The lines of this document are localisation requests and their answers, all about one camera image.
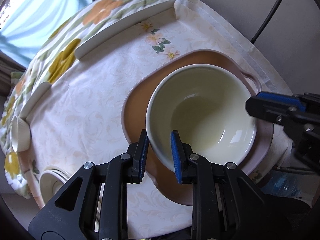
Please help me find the duck pattern deep plate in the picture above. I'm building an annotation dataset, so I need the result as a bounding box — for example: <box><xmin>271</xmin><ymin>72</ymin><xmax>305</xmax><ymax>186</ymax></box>
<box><xmin>39</xmin><ymin>170</ymin><xmax>67</xmax><ymax>204</ymax></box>

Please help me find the pink square handled dish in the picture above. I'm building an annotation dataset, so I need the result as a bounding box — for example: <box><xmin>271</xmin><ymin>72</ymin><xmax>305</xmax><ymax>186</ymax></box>
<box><xmin>121</xmin><ymin>50</ymin><xmax>274</xmax><ymax>205</ymax></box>

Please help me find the cream yellow-patterned bowl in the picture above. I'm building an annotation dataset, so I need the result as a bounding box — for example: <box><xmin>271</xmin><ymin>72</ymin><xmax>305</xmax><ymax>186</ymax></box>
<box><xmin>145</xmin><ymin>64</ymin><xmax>257</xmax><ymax>171</ymax></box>

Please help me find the white ribbed small bowl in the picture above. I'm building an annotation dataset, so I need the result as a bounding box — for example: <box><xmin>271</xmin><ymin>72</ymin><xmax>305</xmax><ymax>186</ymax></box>
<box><xmin>11</xmin><ymin>116</ymin><xmax>31</xmax><ymax>152</ymax></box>

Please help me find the plain white plate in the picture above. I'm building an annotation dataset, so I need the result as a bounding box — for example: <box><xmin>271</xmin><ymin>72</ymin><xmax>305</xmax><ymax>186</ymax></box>
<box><xmin>43</xmin><ymin>165</ymin><xmax>72</xmax><ymax>180</ymax></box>

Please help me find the long white tray left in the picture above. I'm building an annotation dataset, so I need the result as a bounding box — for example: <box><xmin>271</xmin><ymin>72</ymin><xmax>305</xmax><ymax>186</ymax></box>
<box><xmin>18</xmin><ymin>82</ymin><xmax>52</xmax><ymax>120</ymax></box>

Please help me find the long white tray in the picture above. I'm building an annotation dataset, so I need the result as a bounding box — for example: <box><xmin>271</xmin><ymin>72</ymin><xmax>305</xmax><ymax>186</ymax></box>
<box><xmin>18</xmin><ymin>82</ymin><xmax>52</xmax><ymax>120</ymax></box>
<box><xmin>74</xmin><ymin>0</ymin><xmax>175</xmax><ymax>60</ymax></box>

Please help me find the brown curtain left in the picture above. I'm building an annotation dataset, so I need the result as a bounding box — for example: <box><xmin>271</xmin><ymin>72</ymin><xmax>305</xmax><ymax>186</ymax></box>
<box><xmin>0</xmin><ymin>51</ymin><xmax>25</xmax><ymax>96</ymax></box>

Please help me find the long white tray right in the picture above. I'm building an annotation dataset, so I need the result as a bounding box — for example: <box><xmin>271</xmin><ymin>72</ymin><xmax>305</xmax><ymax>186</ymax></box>
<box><xmin>74</xmin><ymin>0</ymin><xmax>175</xmax><ymax>60</ymax></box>

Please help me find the green striped floral duvet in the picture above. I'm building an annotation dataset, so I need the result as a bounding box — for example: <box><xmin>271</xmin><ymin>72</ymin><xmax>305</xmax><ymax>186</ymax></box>
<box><xmin>1</xmin><ymin>0</ymin><xmax>175</xmax><ymax>199</ymax></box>

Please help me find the blue cloth on window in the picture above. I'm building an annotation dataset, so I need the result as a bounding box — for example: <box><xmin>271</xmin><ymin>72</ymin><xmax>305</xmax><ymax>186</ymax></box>
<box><xmin>1</xmin><ymin>0</ymin><xmax>92</xmax><ymax>68</ymax></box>

